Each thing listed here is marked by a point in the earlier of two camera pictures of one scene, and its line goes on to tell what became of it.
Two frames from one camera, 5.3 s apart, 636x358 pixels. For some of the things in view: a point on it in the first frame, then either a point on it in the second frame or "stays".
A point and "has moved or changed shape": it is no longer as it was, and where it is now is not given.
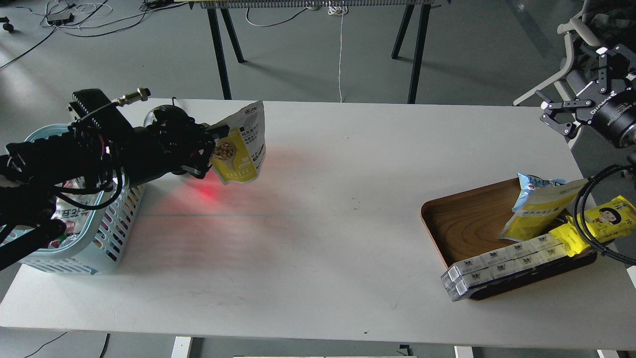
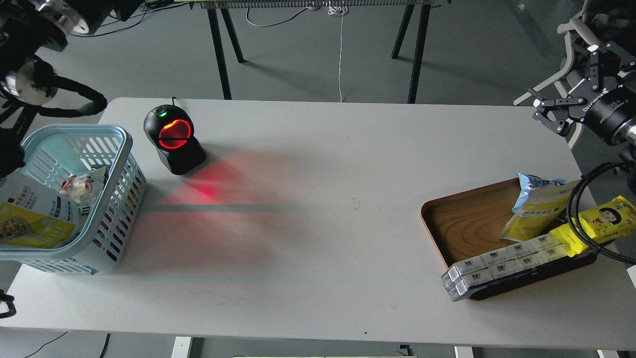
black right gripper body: [613, 115] stays
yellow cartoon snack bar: [609, 221] stays
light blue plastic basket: [119, 207] stays
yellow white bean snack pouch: [239, 156] has moved or changed shape
